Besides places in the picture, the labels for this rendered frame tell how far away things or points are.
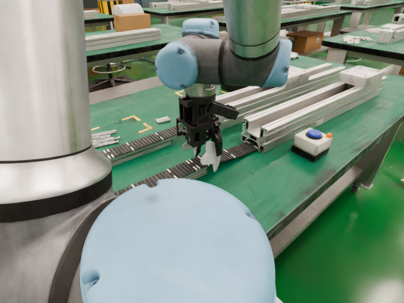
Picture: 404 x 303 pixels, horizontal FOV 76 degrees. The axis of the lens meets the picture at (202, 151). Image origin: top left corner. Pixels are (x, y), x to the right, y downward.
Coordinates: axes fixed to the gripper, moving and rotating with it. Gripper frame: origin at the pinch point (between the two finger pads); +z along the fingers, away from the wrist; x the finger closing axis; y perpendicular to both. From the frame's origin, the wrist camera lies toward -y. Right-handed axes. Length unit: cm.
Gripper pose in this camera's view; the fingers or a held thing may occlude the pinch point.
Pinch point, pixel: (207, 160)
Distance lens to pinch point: 72.4
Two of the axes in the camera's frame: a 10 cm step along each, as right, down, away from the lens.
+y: -8.0, 3.4, -5.0
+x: 6.1, 4.4, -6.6
